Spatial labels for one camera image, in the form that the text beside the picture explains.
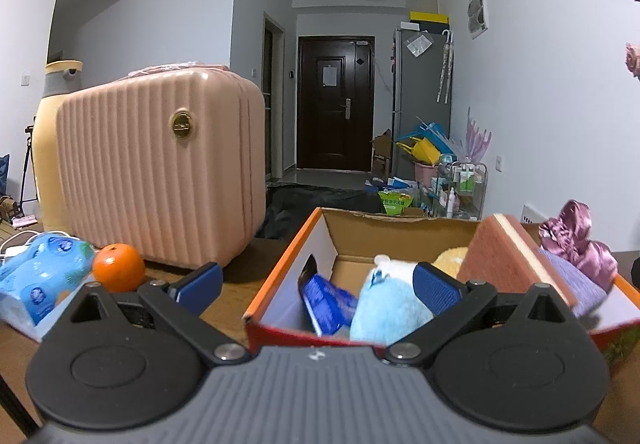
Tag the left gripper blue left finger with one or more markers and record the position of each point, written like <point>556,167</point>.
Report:
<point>200,288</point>

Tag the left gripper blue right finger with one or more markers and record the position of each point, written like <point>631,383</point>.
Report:
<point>436,289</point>

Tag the light blue plush ball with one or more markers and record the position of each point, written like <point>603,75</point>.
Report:
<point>388,309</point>

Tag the pink layered sponge block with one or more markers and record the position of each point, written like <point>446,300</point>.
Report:
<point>503,254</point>

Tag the blue tissue pocket pack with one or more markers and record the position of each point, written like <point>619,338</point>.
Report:
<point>329,308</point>

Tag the pink satin scrunchie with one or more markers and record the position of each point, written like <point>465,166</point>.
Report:
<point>568,236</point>

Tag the purple burlap drawstring pouch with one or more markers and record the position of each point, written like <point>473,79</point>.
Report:
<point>588,294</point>

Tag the yellow plush toy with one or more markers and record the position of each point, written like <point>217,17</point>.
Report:
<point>450,261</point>

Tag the orange fruit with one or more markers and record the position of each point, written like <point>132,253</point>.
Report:
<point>119,268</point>

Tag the metal trolley with bottles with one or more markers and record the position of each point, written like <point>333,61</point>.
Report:
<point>458,191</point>

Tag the red cardboard box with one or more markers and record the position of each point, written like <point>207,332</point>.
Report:
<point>344,244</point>

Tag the pink bucket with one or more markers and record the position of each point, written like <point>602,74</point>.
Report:
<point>424,173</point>

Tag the pink ribbed hard suitcase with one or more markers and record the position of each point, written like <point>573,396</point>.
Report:
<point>171,162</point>

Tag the pile of blue yellow bags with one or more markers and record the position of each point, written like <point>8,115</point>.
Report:
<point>427,144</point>

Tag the purple feather decoration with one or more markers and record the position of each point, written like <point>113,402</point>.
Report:
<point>476,140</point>

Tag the black tripod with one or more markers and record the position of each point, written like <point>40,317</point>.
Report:
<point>29,131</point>

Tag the dark brown entrance door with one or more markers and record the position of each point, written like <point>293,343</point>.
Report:
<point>335,103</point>

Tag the grey refrigerator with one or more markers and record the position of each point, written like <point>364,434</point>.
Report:
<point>417,62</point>

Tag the white umbrella on refrigerator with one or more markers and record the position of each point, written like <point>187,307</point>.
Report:
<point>447,67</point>

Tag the yellow thermos bottle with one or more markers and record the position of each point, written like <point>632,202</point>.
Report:
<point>60,79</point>

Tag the yellow box on refrigerator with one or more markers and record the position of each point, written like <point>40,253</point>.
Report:
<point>417,16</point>

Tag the white charger with cable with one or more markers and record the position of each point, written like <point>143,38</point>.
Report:
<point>17,243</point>

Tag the white wall panel box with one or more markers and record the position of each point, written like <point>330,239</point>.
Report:
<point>478,21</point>

